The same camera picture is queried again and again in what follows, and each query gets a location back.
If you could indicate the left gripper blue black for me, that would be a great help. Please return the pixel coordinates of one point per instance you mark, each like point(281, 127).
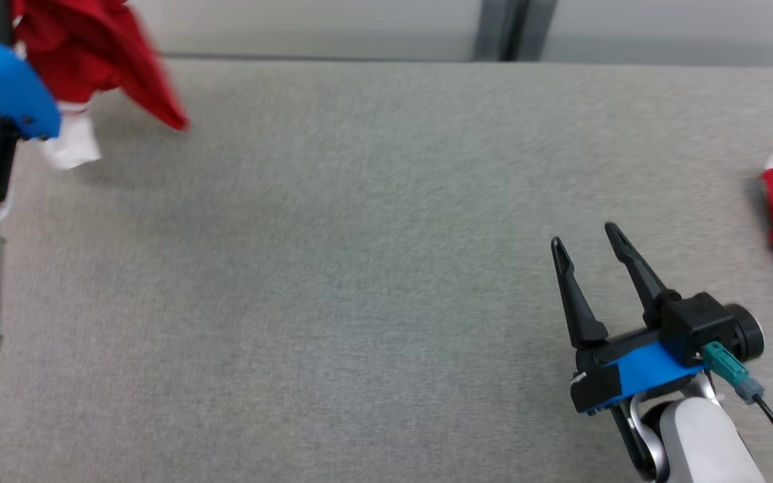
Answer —
point(11, 87)

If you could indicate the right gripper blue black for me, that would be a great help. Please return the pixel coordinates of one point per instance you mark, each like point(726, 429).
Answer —
point(641, 372)

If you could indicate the red Bulls 23 garment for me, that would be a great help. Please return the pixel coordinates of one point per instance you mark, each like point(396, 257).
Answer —
point(91, 54)

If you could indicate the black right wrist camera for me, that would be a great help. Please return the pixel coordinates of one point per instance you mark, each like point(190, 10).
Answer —
point(702, 322)

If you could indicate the grey metal wall post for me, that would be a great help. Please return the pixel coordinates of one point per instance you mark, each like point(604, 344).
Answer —
point(514, 30)

